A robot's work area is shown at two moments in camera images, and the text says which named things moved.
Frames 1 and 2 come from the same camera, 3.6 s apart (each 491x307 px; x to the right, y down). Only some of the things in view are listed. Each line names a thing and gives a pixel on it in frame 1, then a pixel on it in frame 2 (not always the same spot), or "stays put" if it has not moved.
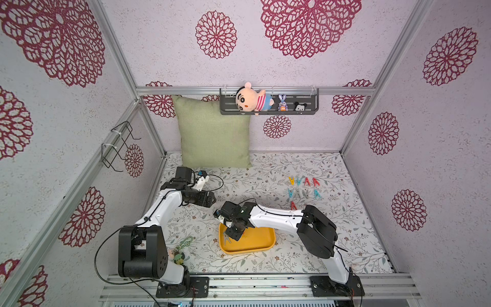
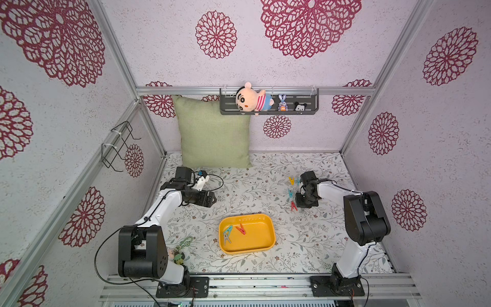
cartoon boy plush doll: x=248 y=100 stays put
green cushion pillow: x=209 y=139 stays put
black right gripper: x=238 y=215 to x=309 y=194
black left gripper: x=201 y=201 stays put
